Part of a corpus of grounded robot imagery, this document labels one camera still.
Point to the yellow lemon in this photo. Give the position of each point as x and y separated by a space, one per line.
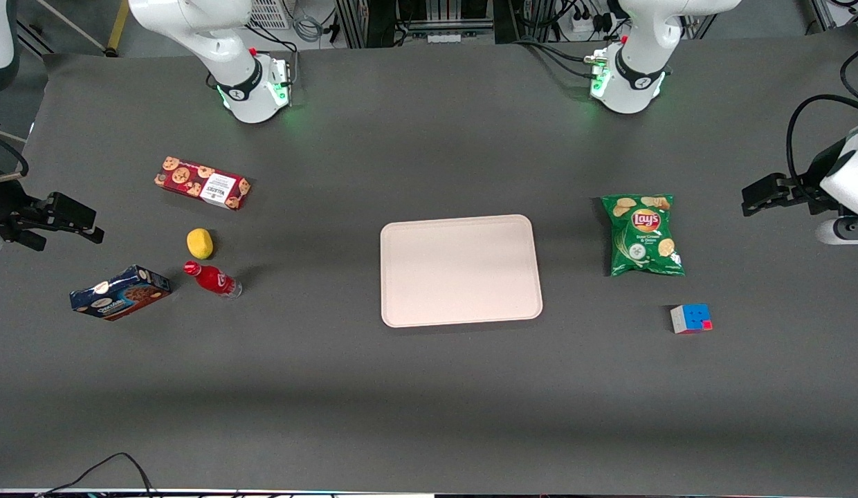
200 243

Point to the yellow pole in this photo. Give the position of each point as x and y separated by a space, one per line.
117 28

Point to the red coke bottle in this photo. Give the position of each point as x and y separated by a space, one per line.
214 280

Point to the white power strip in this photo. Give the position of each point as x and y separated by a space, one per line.
585 24

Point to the blue chocolate cookie box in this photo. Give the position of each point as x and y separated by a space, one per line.
117 296

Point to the aluminium frame profile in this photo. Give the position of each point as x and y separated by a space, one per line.
827 14

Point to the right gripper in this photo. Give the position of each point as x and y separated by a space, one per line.
8 211

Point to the white perforated box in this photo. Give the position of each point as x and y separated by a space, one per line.
270 14

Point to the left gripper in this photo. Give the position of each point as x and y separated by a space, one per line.
804 190

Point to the red cookie box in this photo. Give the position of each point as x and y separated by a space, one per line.
194 181

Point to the blue Rubik's cube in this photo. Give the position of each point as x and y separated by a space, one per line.
692 318

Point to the green Lay's chips bag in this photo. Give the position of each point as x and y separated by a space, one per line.
643 238

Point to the beige plastic tray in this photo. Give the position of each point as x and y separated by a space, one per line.
461 271

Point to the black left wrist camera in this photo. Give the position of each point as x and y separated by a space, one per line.
827 166

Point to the black equipment rack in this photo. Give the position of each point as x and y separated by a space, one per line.
373 21

